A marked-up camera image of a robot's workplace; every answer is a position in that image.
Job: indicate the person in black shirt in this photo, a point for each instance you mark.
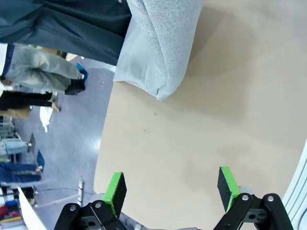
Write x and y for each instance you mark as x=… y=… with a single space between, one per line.
x=72 y=28

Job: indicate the white aluminium frame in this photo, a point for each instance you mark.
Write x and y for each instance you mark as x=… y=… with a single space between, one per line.
x=297 y=191

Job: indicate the mannequin with white shirt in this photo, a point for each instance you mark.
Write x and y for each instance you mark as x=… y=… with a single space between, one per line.
x=3 y=62

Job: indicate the white tube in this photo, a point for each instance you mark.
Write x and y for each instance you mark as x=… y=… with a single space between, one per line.
x=81 y=189

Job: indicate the mannequin with light jeans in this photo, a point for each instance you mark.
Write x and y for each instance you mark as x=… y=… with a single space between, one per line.
x=14 y=147

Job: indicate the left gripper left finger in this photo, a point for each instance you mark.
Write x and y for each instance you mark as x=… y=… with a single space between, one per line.
x=112 y=191

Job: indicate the black shoe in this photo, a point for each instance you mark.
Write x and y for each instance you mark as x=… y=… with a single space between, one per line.
x=75 y=87

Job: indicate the white tabletop panel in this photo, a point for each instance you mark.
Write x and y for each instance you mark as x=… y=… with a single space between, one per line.
x=31 y=215

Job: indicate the blue flat board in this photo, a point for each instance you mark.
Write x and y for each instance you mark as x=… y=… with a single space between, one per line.
x=40 y=160

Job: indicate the grey training pants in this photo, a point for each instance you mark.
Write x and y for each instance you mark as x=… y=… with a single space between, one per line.
x=165 y=48

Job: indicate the mannequin black hat dark jeans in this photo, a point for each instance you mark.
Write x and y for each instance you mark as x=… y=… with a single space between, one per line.
x=16 y=173

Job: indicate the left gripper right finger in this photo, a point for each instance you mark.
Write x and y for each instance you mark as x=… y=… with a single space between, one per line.
x=230 y=189

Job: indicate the crumpled white cloth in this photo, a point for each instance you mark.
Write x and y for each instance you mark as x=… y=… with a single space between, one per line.
x=45 y=119

